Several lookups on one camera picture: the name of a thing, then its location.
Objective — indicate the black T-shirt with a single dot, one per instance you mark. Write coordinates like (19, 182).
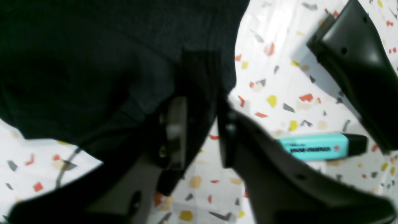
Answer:
(88, 72)

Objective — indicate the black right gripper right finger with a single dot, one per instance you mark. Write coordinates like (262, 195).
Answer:
(283, 189)

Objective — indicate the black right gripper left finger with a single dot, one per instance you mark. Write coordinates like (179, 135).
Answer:
(121, 190)

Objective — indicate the turquoise highlighter marker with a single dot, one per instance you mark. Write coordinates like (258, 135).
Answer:
(325, 146)

